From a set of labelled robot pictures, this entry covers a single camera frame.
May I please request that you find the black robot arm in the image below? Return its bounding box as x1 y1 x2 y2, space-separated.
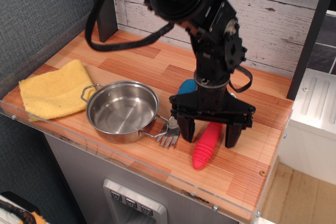
144 0 256 148

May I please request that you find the dark left post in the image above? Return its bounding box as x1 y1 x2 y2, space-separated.
91 0 118 42

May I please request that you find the stainless steel pot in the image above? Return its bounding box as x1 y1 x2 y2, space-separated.
81 81 169 144

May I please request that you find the dark post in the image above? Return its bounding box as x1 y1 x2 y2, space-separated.
91 0 118 42
287 0 331 101

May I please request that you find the white toy sink unit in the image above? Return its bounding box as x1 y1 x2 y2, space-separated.
277 10 336 187

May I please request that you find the silver dispenser panel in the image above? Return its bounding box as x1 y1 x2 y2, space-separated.
103 179 168 223

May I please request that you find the red handled metal spoon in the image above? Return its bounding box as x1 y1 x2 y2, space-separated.
192 122 224 170

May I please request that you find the clear acrylic edge guard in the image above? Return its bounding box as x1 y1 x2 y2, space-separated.
1 100 265 223

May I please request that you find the orange black object corner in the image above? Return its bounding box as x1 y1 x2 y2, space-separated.
1 200 47 223

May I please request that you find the dark right post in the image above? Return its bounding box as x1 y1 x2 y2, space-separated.
287 0 331 101

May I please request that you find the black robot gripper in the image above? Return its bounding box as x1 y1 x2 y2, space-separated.
169 82 256 148

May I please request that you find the yellow cloth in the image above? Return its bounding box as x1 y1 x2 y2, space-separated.
19 59 96 122

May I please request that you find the blue handled metal fork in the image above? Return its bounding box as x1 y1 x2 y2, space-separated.
156 79 197 148

